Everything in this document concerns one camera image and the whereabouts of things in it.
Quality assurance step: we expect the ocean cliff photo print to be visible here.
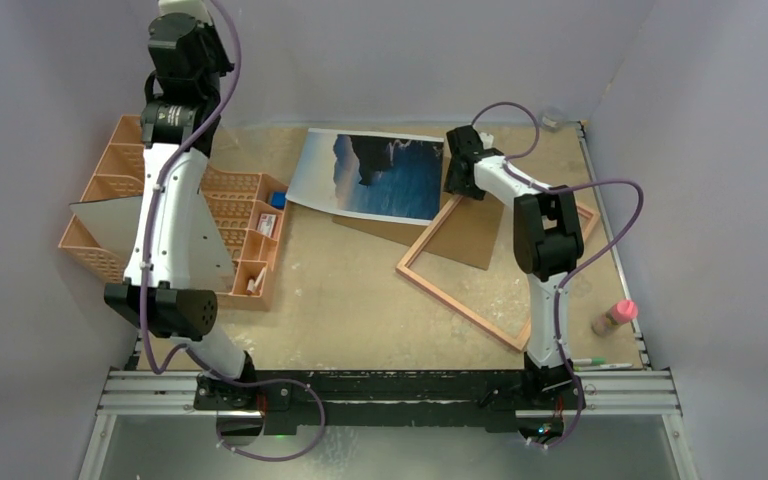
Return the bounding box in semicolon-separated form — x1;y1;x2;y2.
286;128;444;226

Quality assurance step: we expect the pink wooden photo frame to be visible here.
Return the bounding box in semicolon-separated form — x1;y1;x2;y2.
395;192;602;353

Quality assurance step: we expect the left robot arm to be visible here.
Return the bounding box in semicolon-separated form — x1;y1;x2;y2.
104;9;261;409

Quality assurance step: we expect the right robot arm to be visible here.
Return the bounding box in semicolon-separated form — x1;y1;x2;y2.
443;125;585;407

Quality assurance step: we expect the brown cardboard backing board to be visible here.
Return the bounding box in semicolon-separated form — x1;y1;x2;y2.
332;194;504;270

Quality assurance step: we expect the small clear jar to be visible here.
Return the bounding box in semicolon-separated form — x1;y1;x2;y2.
540;107;566;132

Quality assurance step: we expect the blue small box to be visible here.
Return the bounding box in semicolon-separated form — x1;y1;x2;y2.
268;191;287;210

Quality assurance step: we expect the red white small box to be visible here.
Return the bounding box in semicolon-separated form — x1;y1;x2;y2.
256;213;279;238

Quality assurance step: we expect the orange plastic file organizer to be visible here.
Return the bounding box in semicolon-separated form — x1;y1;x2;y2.
59;115;287;311

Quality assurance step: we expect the pink capped bottle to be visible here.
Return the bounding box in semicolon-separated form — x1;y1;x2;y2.
591;299;638;337

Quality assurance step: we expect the green marker pen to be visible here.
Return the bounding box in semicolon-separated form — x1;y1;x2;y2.
572;357;606;369

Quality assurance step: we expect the white item in compartment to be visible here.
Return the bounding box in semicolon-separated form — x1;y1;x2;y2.
245;266;268;295

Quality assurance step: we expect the white sheet in organizer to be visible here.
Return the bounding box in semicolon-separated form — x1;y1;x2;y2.
70;194;235;293

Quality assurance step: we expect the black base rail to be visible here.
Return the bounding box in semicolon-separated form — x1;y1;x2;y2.
191;369;591;437

